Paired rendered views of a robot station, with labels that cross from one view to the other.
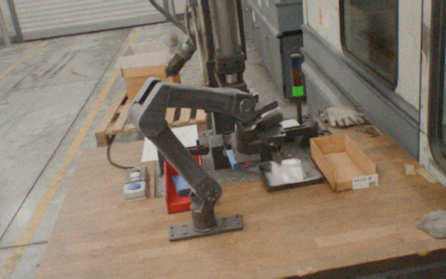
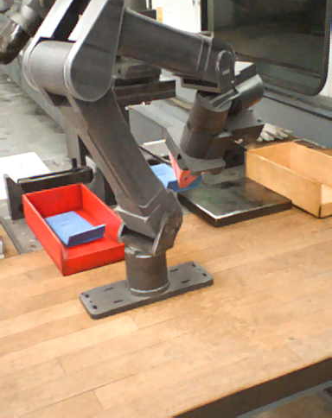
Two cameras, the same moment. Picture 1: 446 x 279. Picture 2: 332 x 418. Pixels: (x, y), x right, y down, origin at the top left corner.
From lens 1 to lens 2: 59 cm
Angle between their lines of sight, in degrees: 19
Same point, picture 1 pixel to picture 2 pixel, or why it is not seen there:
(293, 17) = not seen: hidden behind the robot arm
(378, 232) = not seen: outside the picture
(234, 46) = not seen: outside the picture
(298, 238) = (317, 287)
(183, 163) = (130, 164)
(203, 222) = (152, 275)
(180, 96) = (132, 29)
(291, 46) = not seen: hidden behind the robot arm
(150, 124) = (89, 76)
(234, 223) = (196, 275)
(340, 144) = (284, 159)
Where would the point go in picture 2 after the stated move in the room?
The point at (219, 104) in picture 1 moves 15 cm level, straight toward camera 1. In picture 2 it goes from (188, 55) to (240, 72)
